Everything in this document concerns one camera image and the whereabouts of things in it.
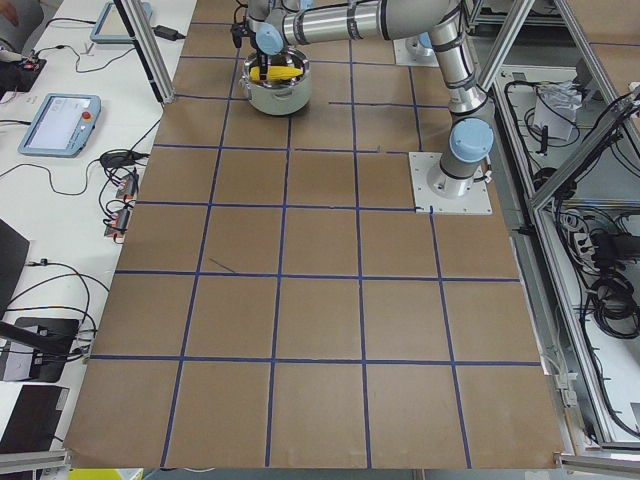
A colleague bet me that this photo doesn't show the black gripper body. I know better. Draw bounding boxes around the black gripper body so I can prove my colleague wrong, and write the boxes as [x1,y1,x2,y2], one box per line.
[230,12,265,50]

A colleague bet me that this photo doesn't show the yellow corn cob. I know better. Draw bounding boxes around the yellow corn cob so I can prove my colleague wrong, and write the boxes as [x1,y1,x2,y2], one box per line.
[249,66,304,82]

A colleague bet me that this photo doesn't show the pale green electric pot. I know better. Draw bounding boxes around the pale green electric pot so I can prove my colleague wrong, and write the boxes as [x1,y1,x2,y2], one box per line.
[239,48,312,116]

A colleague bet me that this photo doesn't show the black power adapter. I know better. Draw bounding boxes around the black power adapter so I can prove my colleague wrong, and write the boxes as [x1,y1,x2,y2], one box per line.
[153,25,186,41]

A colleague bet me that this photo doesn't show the far teach pendant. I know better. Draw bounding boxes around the far teach pendant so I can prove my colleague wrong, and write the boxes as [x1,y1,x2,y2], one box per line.
[89,1,131,45]

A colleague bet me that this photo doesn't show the teach pendant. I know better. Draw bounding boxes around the teach pendant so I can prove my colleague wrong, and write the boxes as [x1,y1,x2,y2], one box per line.
[17,93,102,158]
[89,1,131,45]

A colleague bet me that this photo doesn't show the near teach pendant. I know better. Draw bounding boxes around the near teach pendant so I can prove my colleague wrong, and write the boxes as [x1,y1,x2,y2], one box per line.
[17,93,102,158]

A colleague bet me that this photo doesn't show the aluminium frame post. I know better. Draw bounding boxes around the aluminium frame post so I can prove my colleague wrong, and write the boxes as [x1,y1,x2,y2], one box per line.
[114,0,175,105]

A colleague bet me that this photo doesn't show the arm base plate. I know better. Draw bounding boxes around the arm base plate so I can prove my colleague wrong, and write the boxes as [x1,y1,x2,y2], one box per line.
[409,152,492,215]
[393,32,438,68]

